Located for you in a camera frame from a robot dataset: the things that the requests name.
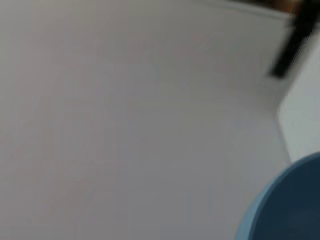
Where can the blue bowl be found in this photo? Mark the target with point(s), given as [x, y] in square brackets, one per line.
[287, 205]

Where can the black bar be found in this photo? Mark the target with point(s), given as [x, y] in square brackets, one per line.
[292, 45]

